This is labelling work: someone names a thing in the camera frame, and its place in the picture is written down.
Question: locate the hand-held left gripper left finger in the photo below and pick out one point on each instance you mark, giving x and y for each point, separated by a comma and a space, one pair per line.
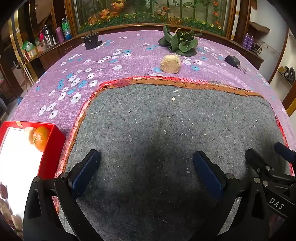
84, 171

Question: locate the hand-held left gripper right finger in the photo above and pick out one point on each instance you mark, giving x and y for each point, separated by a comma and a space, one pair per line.
208, 173

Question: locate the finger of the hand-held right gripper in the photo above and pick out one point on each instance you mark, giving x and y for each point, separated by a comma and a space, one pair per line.
254, 158
285, 151

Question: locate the red box with white inside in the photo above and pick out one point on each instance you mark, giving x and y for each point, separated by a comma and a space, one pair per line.
49, 150

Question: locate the orange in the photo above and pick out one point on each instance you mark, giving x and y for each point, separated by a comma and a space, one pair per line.
41, 139

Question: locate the grey felt mat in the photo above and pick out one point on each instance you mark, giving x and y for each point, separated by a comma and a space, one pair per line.
150, 139

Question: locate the black car key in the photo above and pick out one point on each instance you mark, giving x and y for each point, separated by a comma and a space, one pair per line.
232, 60

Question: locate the round beige fibrous puck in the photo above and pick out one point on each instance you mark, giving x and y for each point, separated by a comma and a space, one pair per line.
170, 63

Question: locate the purple floral tablecloth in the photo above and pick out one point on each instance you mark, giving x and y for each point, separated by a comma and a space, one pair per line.
104, 55

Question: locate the wooden side cabinet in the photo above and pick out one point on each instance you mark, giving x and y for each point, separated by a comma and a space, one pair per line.
53, 54

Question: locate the black clamp device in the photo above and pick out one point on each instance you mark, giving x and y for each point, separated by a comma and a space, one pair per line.
91, 41

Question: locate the green artificial leafy plant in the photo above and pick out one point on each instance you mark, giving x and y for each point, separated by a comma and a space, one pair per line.
180, 42

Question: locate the green packet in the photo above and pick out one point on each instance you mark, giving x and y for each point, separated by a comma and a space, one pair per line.
27, 46

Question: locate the purple bottle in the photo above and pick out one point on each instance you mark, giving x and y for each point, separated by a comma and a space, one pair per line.
60, 34

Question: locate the pink bottle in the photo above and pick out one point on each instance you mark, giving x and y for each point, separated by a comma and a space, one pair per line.
41, 39

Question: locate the steel thermos flask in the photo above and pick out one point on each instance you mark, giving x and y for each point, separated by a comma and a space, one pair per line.
49, 34

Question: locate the green bottle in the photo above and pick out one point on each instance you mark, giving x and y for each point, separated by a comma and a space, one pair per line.
65, 29

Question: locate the artificial flower display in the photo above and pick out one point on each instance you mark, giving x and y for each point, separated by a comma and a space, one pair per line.
148, 14

